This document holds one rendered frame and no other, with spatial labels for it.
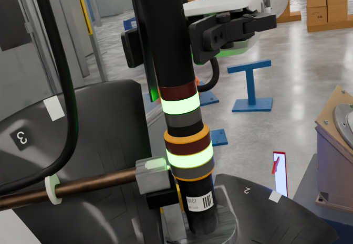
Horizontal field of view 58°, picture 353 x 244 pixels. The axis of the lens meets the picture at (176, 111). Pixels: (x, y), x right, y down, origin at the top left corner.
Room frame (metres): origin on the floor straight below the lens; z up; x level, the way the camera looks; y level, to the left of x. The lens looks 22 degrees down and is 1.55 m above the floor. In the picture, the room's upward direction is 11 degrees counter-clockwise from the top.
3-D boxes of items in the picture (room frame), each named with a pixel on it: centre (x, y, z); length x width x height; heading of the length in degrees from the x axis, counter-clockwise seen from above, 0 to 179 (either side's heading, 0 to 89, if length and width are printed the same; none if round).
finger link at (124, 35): (0.31, 0.02, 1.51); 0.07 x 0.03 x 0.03; 147
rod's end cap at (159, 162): (0.27, 0.03, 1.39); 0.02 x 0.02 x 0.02; 2
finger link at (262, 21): (0.31, -0.08, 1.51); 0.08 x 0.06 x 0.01; 38
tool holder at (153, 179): (0.27, 0.00, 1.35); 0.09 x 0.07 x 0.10; 92
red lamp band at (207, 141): (0.27, -0.01, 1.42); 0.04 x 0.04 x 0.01
